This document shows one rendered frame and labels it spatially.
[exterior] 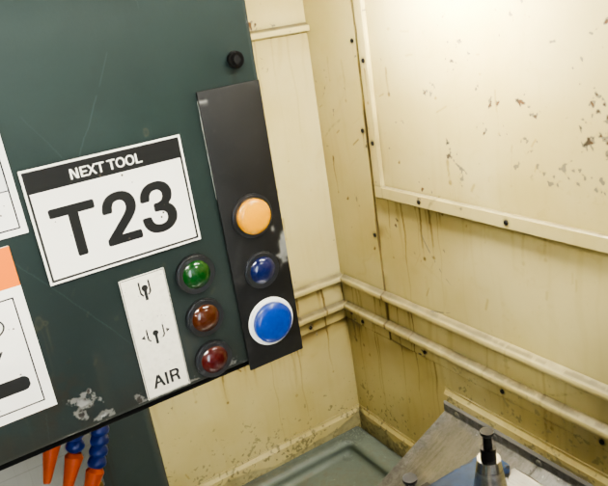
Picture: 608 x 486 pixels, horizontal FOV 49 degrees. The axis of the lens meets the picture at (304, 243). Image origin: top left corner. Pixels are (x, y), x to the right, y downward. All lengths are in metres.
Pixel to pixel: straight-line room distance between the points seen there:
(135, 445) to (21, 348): 0.87
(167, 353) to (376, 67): 1.10
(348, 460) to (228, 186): 1.58
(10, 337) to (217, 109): 0.19
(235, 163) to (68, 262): 0.12
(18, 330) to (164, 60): 0.18
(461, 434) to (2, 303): 1.30
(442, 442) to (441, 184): 0.59
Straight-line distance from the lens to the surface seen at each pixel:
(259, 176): 0.46
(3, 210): 0.41
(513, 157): 1.24
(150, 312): 0.45
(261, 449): 1.89
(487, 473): 0.80
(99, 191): 0.42
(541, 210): 1.23
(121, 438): 1.28
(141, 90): 0.43
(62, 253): 0.42
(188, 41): 0.44
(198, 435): 1.78
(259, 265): 0.47
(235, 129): 0.45
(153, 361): 0.46
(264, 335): 0.48
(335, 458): 1.98
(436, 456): 1.59
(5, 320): 0.43
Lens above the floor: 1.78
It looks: 19 degrees down
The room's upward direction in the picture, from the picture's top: 9 degrees counter-clockwise
